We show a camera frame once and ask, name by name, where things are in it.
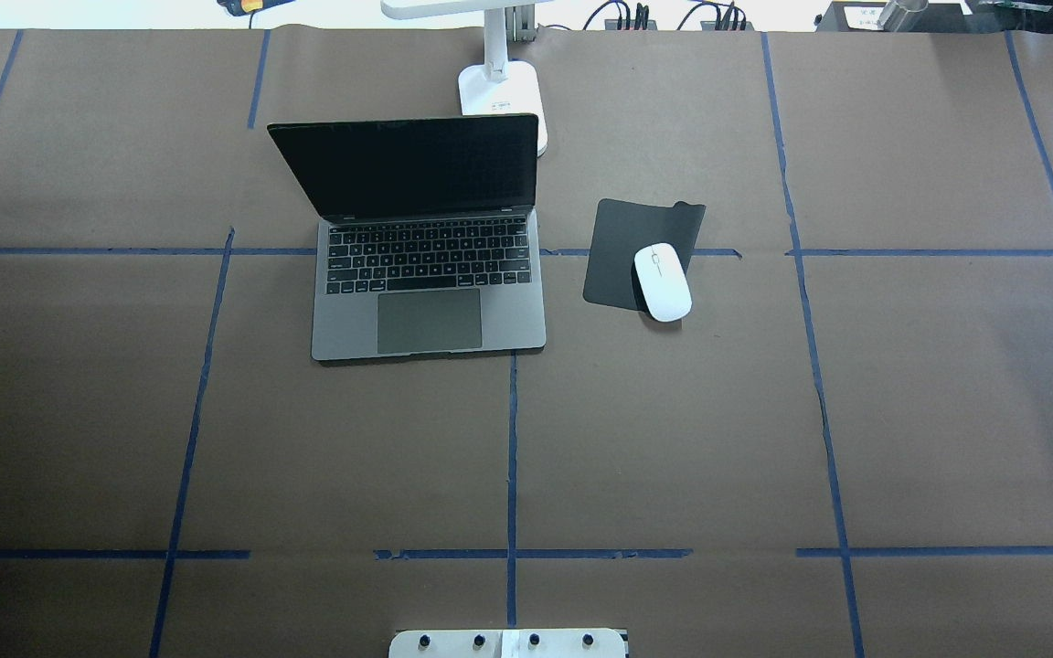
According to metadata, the grey laptop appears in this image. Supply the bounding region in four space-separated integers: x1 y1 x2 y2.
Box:
267 113 547 362

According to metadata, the black mouse pad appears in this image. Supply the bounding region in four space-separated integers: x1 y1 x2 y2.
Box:
582 198 707 311

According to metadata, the white computer mouse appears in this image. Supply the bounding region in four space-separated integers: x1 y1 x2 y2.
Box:
633 242 693 324

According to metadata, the white desk lamp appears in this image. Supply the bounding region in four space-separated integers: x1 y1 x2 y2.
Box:
381 1 548 155

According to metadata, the orange black hub far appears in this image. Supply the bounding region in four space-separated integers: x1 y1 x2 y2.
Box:
580 1 659 32

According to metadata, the orange black hub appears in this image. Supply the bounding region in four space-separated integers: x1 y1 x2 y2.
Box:
580 1 659 32
676 1 755 32

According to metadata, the orange black hub near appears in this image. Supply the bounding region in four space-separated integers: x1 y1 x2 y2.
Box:
676 1 755 32

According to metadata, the black stand block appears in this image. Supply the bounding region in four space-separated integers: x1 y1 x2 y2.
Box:
814 1 978 33

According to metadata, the metal cylinder weight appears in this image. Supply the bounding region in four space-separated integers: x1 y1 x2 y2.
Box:
875 0 930 33

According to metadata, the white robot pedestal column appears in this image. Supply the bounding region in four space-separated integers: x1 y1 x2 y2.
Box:
388 626 630 657

